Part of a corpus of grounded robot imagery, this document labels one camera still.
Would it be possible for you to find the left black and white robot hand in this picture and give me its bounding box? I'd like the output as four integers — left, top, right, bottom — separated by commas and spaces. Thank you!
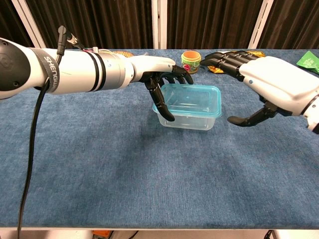
129, 56, 194, 122

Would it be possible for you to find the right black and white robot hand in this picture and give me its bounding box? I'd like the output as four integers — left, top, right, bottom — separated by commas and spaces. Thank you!
200, 50, 319, 127

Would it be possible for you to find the translucent blue plastic container lid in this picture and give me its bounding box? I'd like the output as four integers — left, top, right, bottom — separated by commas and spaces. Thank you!
152, 83, 223, 119

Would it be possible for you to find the clear plastic container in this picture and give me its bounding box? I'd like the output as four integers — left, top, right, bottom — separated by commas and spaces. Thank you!
157, 109, 216, 132

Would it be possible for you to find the round woven rattan coaster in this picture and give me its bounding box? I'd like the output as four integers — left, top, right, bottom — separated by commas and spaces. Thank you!
112, 50, 135, 59

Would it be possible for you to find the green snack packet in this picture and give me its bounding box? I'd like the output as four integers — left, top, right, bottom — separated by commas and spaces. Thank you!
296, 50, 319, 75

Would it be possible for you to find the small colourful painted cup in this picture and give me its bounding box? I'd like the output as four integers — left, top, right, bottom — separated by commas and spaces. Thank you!
181, 50, 202, 75

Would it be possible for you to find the black pleated curtain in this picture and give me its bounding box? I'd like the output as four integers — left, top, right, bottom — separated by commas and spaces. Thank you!
0, 0, 33, 48
166, 0, 264, 50
24, 0, 154, 50
257, 0, 319, 50

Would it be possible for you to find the gold biscuit packet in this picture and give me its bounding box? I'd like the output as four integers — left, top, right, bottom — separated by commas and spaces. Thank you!
206, 50, 265, 75

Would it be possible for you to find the blue fabric table cloth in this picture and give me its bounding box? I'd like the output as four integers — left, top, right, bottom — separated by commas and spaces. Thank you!
0, 48, 319, 223

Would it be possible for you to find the orange object under table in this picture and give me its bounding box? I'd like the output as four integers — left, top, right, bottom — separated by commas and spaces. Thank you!
91, 230, 111, 239

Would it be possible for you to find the white frame post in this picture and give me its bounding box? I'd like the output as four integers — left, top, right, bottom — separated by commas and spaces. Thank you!
11, 0, 47, 49
248, 0, 275, 49
151, 0, 167, 50

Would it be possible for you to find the black velcro strap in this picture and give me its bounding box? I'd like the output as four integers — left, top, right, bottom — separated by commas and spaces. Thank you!
31, 48, 61, 93

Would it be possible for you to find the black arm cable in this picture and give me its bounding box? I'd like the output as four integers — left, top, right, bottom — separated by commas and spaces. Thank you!
16, 25, 68, 239

